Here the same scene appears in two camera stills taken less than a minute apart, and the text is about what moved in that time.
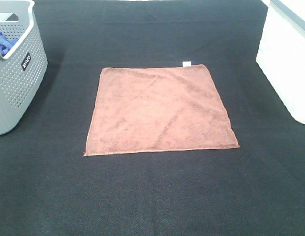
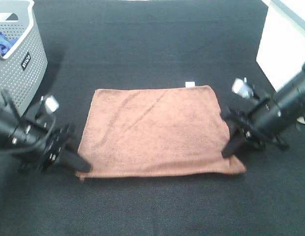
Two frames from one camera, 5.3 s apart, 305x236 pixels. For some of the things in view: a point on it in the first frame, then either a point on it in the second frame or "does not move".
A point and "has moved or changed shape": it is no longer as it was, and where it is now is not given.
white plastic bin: [284, 54] does not move
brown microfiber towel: [158, 109] has moved or changed shape
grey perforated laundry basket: [19, 73] does not move
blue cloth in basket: [3, 44] does not move
